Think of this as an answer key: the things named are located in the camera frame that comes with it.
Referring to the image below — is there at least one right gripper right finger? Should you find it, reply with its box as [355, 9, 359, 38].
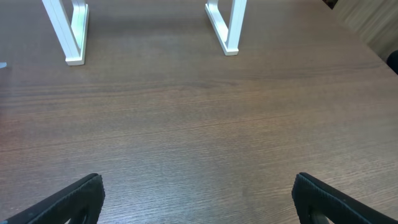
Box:
[291, 172, 398, 224]

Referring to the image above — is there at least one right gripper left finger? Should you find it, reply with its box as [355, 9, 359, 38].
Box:
[0, 172, 106, 224]

